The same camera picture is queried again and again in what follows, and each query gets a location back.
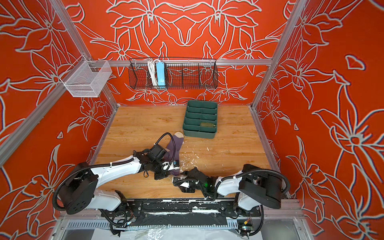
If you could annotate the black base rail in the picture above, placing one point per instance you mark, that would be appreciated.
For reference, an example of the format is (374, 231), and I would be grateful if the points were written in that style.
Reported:
(195, 212)

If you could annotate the green compartment tray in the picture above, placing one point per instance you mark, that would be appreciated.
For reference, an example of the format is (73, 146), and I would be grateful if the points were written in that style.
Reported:
(197, 112)

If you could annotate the clear acrylic box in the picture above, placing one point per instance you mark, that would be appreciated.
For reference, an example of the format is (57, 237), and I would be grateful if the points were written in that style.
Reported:
(87, 78)

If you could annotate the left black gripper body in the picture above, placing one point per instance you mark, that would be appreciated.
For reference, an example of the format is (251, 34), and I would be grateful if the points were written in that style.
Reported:
(159, 168)

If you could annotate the green striped sock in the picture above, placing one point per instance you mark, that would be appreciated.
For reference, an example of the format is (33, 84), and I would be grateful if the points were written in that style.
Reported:
(207, 125)

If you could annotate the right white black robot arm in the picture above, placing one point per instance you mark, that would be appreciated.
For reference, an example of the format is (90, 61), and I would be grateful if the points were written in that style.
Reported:
(254, 187)

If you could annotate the black wire basket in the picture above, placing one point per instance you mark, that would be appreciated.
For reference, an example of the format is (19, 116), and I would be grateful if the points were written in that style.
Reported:
(180, 74)

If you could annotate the light blue box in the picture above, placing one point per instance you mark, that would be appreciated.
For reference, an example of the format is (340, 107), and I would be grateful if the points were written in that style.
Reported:
(160, 67)

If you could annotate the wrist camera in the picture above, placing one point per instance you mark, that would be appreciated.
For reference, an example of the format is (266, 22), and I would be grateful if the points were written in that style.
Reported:
(174, 165)
(186, 189)

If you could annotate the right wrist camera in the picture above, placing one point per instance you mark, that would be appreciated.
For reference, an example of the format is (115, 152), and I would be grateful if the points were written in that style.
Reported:
(186, 189)

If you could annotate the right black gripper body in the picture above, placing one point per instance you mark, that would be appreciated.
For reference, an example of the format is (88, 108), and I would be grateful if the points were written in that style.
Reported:
(191, 185)

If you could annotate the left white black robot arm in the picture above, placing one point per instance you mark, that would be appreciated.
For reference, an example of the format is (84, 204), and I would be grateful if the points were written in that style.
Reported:
(80, 190)

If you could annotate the purple striped sock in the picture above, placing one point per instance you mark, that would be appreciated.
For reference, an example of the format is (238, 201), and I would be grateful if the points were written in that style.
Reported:
(173, 151)

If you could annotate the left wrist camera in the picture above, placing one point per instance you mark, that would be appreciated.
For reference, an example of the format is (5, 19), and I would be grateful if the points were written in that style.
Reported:
(174, 165)

